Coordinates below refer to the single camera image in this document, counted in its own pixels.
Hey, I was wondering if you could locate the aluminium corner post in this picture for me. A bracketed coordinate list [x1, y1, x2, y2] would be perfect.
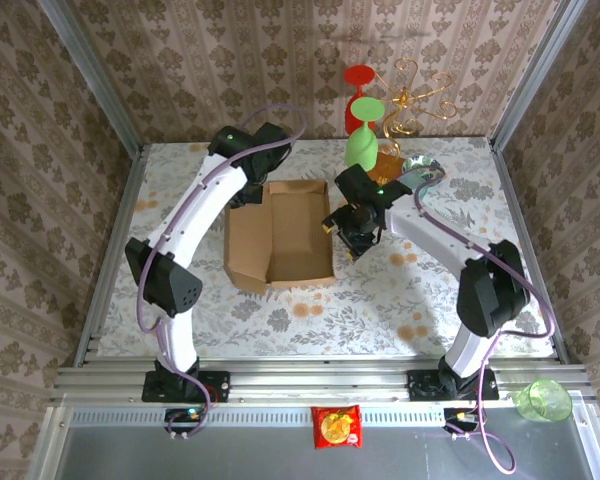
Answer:
[35, 0, 145, 157]
[488, 0, 592, 151]

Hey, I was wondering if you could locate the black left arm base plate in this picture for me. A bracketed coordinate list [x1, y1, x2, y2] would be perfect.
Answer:
[142, 370, 231, 403]

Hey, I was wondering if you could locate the red snack packet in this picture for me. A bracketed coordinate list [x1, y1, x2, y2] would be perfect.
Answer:
[310, 404, 364, 450]

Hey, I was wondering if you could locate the brown cardboard box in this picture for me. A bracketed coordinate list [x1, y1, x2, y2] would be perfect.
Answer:
[223, 179, 335, 295]

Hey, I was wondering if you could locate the red plastic goblet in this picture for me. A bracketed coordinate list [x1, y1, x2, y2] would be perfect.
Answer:
[342, 64, 376, 135]

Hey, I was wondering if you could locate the green patterned bowl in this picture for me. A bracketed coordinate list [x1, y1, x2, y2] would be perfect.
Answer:
[401, 154, 446, 185]

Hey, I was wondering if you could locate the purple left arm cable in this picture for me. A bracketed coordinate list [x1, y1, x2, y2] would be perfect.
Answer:
[135, 103, 309, 441]

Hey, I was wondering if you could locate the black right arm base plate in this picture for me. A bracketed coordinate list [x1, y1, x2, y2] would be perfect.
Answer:
[407, 368, 499, 401]

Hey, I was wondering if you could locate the aluminium side rail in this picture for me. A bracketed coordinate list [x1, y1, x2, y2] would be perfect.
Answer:
[488, 139, 570, 362]
[73, 143, 149, 369]

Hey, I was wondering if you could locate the floral table cover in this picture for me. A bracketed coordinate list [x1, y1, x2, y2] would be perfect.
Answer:
[97, 137, 556, 359]

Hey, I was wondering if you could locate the green plastic goblet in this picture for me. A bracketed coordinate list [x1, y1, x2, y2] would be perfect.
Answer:
[343, 96, 385, 171]

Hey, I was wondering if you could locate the gold wire stand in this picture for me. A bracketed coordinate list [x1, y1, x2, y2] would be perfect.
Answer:
[372, 57, 459, 159]

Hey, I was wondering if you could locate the small black circuit board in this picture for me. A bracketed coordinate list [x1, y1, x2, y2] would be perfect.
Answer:
[443, 407, 481, 427]
[164, 407, 207, 427]

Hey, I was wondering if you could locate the clear green plastic cup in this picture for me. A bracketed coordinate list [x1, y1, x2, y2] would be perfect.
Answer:
[512, 378, 574, 425]

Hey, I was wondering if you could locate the aluminium cross rail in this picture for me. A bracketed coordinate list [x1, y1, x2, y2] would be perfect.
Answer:
[49, 363, 594, 407]

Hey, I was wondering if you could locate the grey metal tray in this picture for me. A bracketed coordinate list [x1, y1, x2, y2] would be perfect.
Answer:
[27, 404, 600, 480]

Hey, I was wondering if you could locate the orange brown envelope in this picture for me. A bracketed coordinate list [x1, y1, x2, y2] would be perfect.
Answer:
[367, 151, 404, 184]

